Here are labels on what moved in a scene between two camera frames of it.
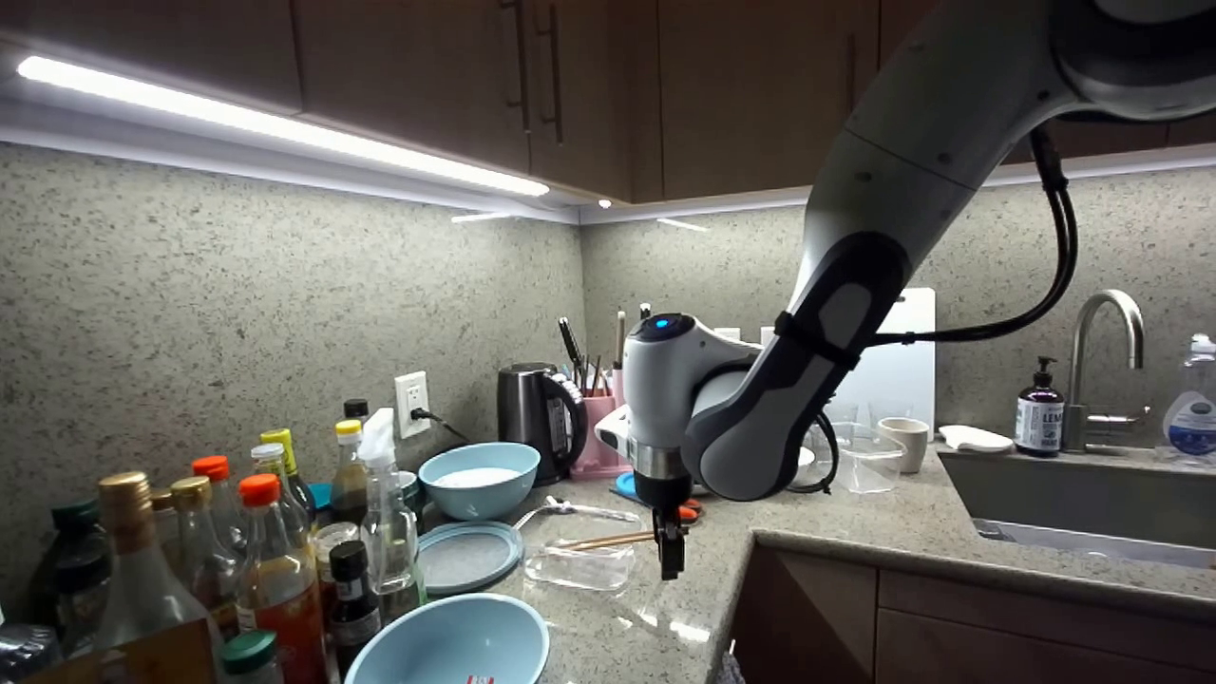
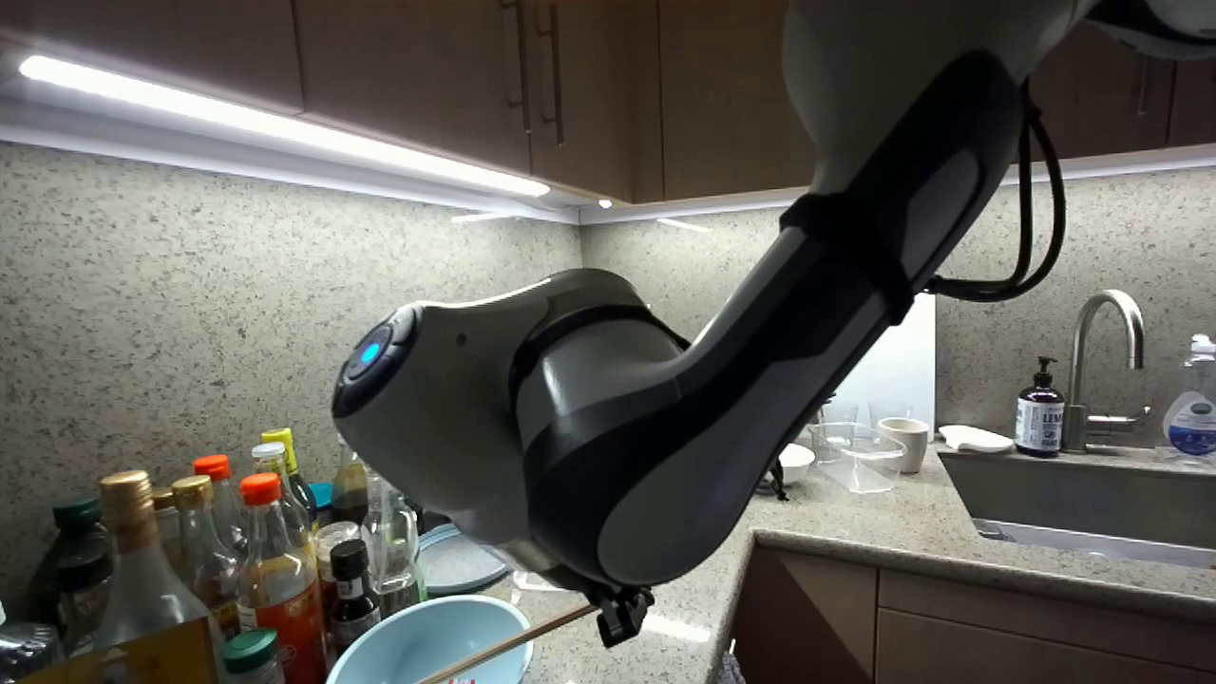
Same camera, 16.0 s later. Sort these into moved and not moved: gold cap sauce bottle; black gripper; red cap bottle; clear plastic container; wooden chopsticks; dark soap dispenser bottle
Moved: black gripper; wooden chopsticks
Not moved: dark soap dispenser bottle; red cap bottle; clear plastic container; gold cap sauce bottle
